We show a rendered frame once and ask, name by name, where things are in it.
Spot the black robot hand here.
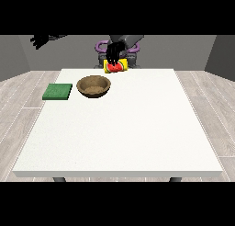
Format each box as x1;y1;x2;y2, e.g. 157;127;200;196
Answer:
29;34;50;51
106;41;127;67

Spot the yellow cup with melon print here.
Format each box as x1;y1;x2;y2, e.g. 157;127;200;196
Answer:
103;58;129;74

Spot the brown wooden bowl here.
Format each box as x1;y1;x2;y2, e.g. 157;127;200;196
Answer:
75;74;112;98

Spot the green square pad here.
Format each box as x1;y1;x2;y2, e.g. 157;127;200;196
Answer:
41;83;73;101

